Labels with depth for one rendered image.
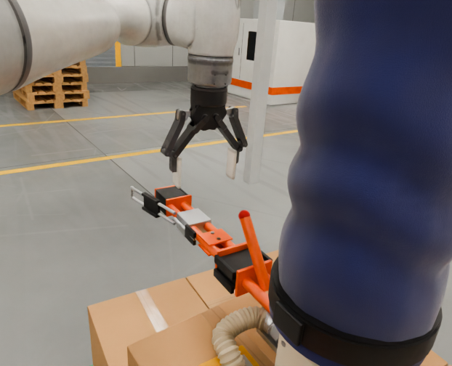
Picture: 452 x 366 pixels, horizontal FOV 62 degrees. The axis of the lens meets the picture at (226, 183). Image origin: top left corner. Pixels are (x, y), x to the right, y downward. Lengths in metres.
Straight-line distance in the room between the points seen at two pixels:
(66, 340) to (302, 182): 1.91
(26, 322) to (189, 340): 1.65
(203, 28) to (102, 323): 1.07
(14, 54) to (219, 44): 0.45
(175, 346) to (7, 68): 0.61
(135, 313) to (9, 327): 1.04
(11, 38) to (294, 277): 0.38
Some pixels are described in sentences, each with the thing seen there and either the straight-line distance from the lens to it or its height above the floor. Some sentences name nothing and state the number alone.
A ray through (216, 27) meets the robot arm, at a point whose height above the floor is 1.53.
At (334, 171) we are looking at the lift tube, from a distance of 0.40.
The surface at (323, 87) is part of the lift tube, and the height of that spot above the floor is 1.48.
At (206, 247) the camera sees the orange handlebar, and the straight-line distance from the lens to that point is 0.83.
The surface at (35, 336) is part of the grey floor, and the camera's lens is 2.29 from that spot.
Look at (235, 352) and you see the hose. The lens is 0.71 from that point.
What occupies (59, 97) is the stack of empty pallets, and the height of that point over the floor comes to 0.19.
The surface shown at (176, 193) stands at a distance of 1.02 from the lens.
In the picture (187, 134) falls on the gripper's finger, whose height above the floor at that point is 1.32.
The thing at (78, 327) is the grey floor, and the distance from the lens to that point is 2.27.
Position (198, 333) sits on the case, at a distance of 0.83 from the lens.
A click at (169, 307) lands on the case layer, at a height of 0.54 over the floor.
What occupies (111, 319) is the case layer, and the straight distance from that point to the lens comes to 1.47.
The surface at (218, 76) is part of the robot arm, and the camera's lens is 0.74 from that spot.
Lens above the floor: 1.53
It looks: 23 degrees down
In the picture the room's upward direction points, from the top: 4 degrees clockwise
